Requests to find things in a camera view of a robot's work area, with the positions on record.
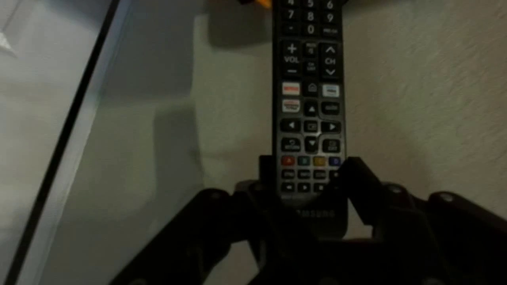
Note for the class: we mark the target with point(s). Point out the orange snack bag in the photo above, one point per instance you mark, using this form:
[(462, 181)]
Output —
[(263, 4)]

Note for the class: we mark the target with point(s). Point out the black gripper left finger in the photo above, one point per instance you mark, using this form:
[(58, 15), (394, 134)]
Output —
[(199, 237)]

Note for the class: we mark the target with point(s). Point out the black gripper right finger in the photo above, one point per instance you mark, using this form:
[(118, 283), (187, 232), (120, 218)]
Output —
[(442, 240)]

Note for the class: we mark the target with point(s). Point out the black remote control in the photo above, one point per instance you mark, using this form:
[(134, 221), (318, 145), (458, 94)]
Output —
[(309, 112)]

